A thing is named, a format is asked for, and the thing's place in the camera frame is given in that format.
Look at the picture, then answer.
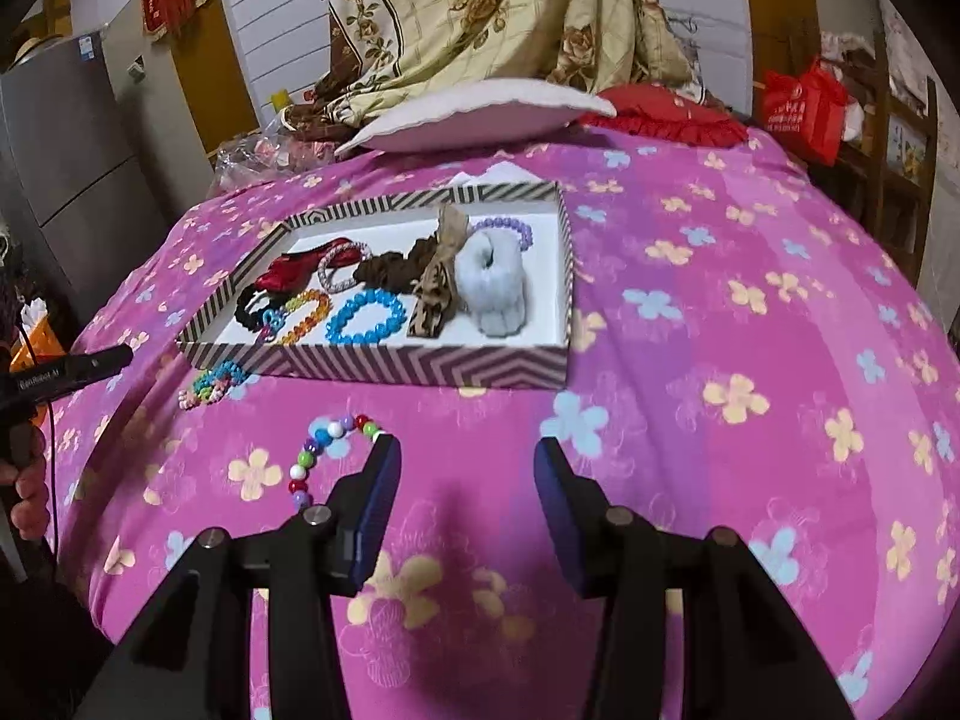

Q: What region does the purple bead bracelet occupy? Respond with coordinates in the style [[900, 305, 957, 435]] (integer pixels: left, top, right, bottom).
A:
[[469, 216, 535, 250]]

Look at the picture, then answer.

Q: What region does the wooden chair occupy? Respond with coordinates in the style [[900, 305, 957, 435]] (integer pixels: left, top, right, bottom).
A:
[[814, 30, 938, 286]]

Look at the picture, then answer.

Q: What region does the multicolour bead bracelet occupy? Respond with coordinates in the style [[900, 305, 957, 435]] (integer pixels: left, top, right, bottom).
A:
[[287, 412, 387, 515]]

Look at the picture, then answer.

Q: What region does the white fluffy scrunchie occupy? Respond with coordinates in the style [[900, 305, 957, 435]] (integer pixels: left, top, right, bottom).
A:
[[454, 229, 530, 337]]

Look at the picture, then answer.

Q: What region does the orange tissue box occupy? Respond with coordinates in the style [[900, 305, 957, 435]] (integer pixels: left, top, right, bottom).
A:
[[0, 300, 65, 362]]

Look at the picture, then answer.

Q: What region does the striped cardboard box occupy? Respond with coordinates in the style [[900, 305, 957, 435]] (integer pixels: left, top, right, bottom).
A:
[[175, 180, 575, 391]]

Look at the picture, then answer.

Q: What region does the red ruffled pillow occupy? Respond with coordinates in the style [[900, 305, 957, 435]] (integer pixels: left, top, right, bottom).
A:
[[577, 85, 751, 149]]

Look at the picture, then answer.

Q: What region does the pastel bead bracelet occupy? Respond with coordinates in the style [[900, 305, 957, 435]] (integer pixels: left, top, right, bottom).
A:
[[178, 360, 252, 412]]

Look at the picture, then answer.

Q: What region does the clear coil hair tie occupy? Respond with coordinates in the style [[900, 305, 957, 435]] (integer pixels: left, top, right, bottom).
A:
[[317, 242, 372, 293]]

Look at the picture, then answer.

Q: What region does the white paper sheet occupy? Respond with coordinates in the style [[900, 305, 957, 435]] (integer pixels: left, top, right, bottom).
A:
[[484, 157, 541, 185]]

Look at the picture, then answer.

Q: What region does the clear plastic wrap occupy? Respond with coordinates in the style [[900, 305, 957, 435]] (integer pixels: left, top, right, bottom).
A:
[[210, 127, 353, 196]]

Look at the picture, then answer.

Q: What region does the red ribbon hair clip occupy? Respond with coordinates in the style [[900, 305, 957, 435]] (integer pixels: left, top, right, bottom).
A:
[[253, 236, 361, 293]]

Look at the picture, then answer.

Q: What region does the person's left hand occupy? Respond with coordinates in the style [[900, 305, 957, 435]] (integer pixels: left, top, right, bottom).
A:
[[0, 420, 50, 541]]

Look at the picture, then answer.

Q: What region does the orange bead bracelet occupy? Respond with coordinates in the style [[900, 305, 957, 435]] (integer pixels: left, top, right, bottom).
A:
[[262, 286, 332, 346]]

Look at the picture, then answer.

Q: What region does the blue bead bracelet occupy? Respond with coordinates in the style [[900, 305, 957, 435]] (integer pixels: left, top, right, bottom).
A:
[[324, 289, 406, 347]]

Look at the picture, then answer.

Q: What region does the beige floral quilt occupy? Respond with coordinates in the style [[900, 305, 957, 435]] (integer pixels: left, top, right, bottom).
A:
[[289, 0, 706, 132]]

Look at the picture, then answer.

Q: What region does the brown scrunchie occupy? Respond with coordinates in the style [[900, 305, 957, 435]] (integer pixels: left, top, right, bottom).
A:
[[352, 236, 443, 293]]

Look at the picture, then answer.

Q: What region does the grey refrigerator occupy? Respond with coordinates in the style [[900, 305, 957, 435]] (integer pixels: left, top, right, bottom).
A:
[[0, 34, 170, 316]]

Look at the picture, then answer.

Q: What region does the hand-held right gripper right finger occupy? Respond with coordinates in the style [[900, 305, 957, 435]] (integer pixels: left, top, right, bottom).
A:
[[532, 436, 856, 720]]

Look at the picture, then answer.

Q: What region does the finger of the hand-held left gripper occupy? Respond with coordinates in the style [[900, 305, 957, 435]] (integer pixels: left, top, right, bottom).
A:
[[88, 345, 136, 377]]

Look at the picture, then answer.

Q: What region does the black hair tie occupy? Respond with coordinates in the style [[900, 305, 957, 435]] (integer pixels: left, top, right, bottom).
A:
[[234, 286, 290, 337]]

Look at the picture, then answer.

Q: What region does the leopard bow hair tie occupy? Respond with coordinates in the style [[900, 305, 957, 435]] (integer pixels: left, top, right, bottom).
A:
[[405, 202, 473, 340]]

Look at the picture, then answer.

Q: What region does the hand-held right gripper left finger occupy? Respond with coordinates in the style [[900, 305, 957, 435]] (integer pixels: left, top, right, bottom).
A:
[[75, 433, 402, 720]]

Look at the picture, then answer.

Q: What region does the red shopping bag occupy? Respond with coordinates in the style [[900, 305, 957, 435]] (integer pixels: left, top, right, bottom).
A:
[[761, 56, 848, 166]]

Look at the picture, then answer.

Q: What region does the white pillow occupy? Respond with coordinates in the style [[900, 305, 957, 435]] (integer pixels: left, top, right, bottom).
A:
[[334, 79, 620, 158]]

